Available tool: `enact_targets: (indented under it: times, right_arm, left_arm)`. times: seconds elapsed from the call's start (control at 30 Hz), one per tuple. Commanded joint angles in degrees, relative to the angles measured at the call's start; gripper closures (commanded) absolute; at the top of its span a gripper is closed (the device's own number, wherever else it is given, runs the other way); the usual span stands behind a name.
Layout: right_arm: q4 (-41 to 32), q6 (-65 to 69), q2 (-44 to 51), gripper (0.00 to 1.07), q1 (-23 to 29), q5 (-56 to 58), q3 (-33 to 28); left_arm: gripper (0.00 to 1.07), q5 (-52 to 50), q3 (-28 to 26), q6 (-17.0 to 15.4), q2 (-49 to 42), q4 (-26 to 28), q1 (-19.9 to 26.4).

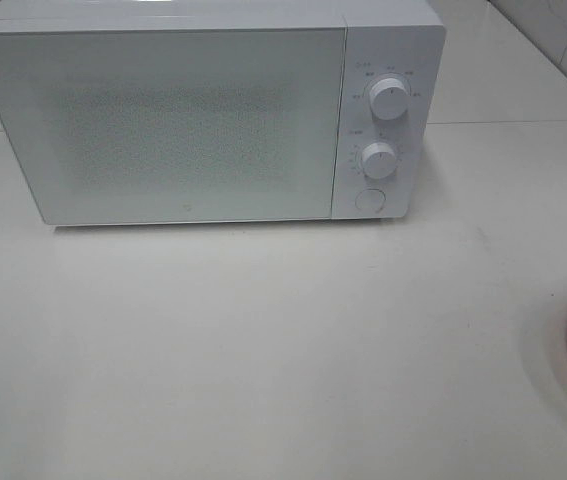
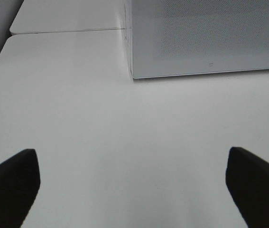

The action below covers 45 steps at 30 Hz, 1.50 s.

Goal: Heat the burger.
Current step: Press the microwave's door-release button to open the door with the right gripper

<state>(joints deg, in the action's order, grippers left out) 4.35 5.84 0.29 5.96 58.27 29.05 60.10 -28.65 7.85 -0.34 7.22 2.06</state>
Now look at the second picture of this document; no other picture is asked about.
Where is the white microwave oven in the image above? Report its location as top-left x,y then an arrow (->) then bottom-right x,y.
123,0 -> 134,78

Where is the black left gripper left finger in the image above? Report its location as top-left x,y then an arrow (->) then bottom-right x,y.
0,149 -> 40,228

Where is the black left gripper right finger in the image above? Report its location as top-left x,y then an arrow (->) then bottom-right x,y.
225,147 -> 269,228

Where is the white microwave door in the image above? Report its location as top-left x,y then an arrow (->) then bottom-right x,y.
127,0 -> 269,78

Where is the white adjoining table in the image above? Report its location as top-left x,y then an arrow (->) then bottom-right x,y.
9,0 -> 124,35

